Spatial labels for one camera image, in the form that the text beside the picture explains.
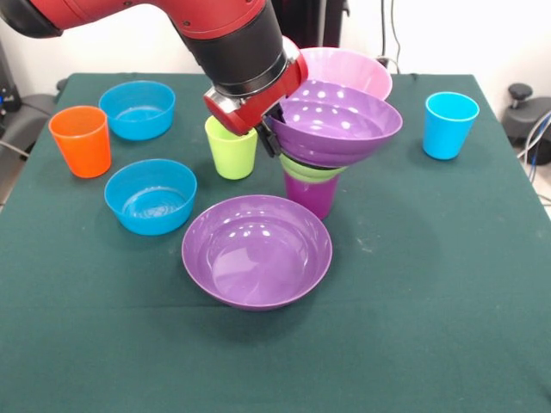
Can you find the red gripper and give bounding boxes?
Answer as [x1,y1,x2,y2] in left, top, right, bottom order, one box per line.
[202,36,310,159]

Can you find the green ribbed bowl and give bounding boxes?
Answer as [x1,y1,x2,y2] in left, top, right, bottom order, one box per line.
[278,154,345,183]

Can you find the purple bowl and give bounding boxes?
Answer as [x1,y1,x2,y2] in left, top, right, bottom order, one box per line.
[265,79,404,169]
[181,194,334,312]

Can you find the purple cup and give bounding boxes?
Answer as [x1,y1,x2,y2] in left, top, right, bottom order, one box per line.
[283,170,340,221]

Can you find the lime green cup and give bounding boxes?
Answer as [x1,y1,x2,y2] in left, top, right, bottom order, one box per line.
[204,114,259,181]

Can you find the large pink bowl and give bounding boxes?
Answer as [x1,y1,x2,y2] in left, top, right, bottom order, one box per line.
[297,46,393,101]

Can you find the blue bowl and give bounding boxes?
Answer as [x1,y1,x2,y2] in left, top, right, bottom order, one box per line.
[103,158,198,237]
[98,80,176,141]

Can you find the blue cup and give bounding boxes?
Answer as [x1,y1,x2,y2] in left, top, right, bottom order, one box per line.
[422,91,480,161]

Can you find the orange cup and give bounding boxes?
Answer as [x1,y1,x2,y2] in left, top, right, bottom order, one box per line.
[47,105,113,179]

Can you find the dark green tablecloth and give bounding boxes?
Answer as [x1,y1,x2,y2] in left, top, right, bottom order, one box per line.
[0,71,551,413]

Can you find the grey chair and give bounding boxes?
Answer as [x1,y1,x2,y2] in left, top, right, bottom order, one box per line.
[0,92,58,157]

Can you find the black knob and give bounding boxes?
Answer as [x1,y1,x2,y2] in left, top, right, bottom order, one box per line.
[506,83,536,114]

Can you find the dark grey base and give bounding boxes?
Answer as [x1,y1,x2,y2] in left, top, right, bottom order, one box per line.
[502,96,551,150]

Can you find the black equipment box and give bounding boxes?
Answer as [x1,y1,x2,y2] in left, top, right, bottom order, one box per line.
[0,38,22,130]

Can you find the black wall cable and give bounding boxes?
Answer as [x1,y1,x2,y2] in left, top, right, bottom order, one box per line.
[376,0,403,74]

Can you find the blue and grey cables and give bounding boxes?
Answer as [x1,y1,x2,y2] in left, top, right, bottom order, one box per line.
[516,109,551,203]

